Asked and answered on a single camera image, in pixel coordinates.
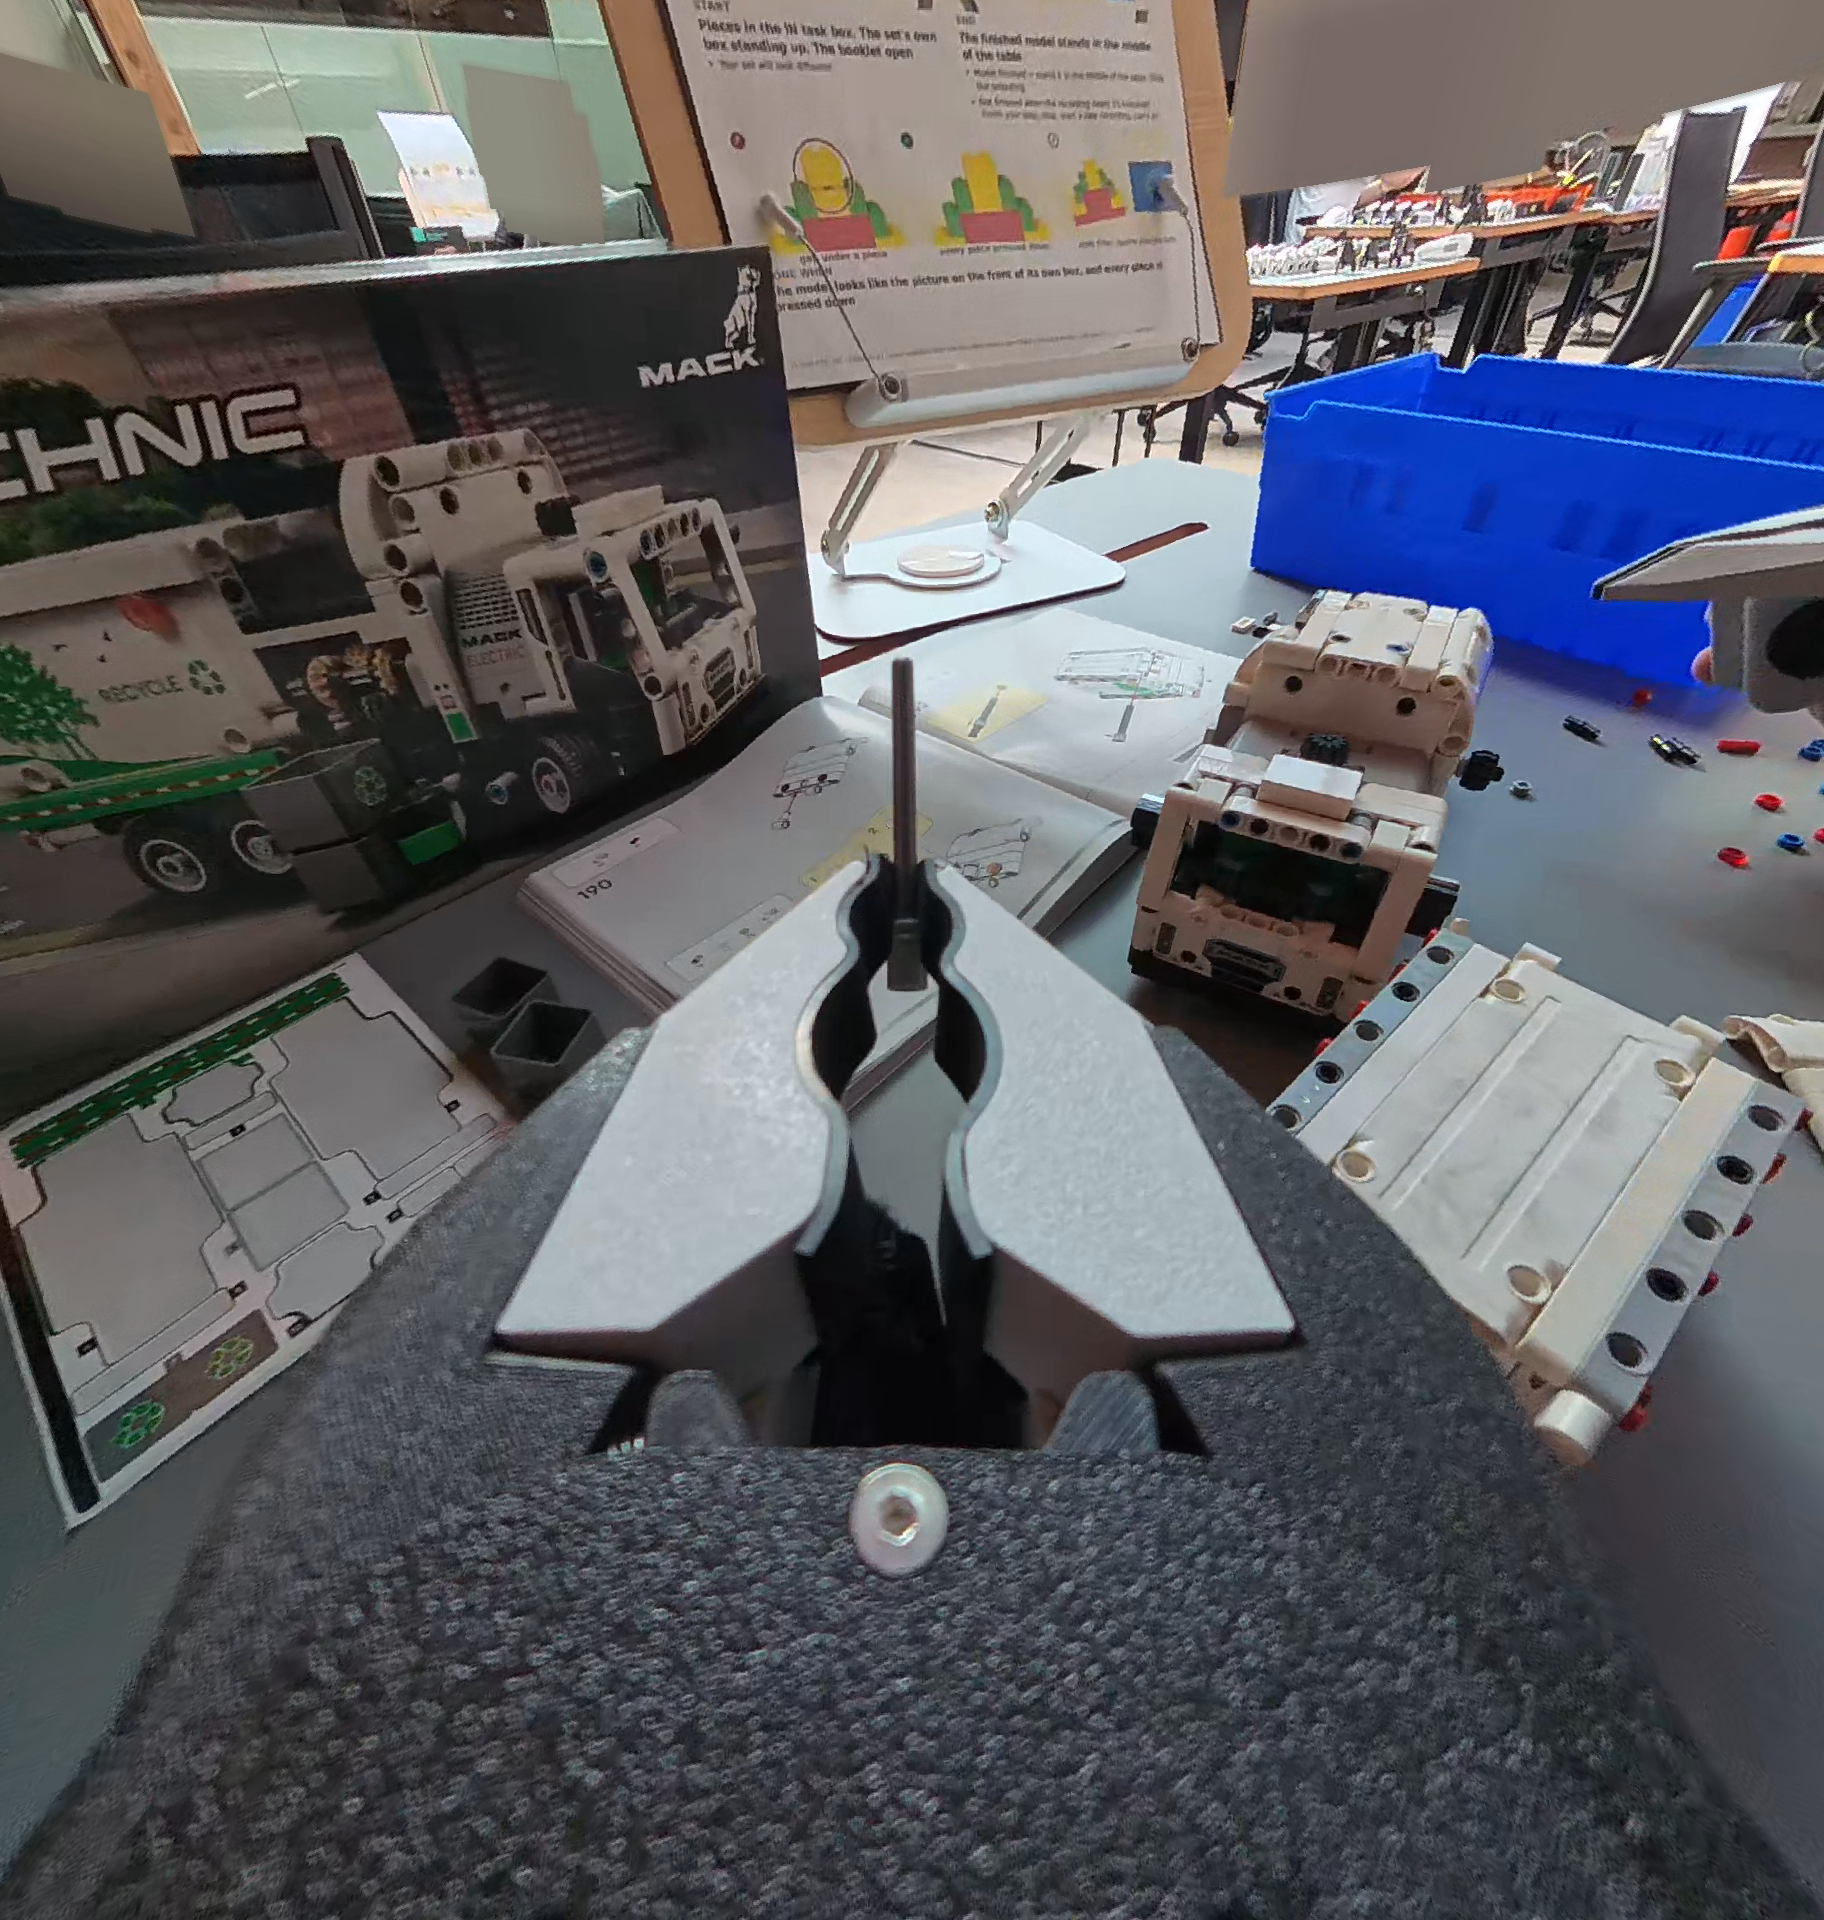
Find scattered red and blue lego bushes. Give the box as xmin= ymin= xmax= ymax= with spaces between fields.
xmin=1623 ymin=686 xmax=1824 ymax=873

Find dark grey lego bin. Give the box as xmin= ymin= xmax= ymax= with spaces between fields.
xmin=486 ymin=1002 xmax=608 ymax=1107
xmin=450 ymin=962 xmax=558 ymax=1047

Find silver metal stand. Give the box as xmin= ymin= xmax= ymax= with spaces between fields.
xmin=808 ymin=404 xmax=1128 ymax=648

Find open instruction booklet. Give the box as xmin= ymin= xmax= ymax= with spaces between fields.
xmin=520 ymin=645 xmax=1247 ymax=1028

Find blue plastic bin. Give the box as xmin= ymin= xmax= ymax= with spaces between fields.
xmin=1251 ymin=354 xmax=1824 ymax=695

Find lego set box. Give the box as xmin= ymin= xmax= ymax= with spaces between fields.
xmin=0 ymin=247 xmax=824 ymax=1120

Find white curved lego panel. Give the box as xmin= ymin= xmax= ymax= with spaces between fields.
xmin=1722 ymin=1011 xmax=1824 ymax=1158

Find wooden board with task sheet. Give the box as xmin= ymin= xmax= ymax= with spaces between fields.
xmin=597 ymin=0 xmax=1253 ymax=452

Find dark grey lego axle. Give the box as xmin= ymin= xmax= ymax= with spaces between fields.
xmin=887 ymin=655 xmax=929 ymax=997

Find wooden work table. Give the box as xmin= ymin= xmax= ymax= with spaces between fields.
xmin=1251 ymin=228 xmax=1486 ymax=362

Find large white lego panel assembly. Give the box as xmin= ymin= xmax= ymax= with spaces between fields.
xmin=1270 ymin=919 xmax=1808 ymax=1466

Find lego sticker sheet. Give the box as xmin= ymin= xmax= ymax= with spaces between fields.
xmin=0 ymin=952 xmax=520 ymax=1533

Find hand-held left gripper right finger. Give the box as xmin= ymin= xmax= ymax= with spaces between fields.
xmin=924 ymin=859 xmax=1298 ymax=1443

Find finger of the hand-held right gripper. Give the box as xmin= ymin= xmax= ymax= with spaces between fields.
xmin=1591 ymin=501 xmax=1824 ymax=606

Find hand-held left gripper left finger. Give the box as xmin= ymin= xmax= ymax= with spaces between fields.
xmin=497 ymin=859 xmax=873 ymax=1443

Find white and green lego truck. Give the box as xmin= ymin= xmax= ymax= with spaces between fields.
xmin=1128 ymin=588 xmax=1499 ymax=1028

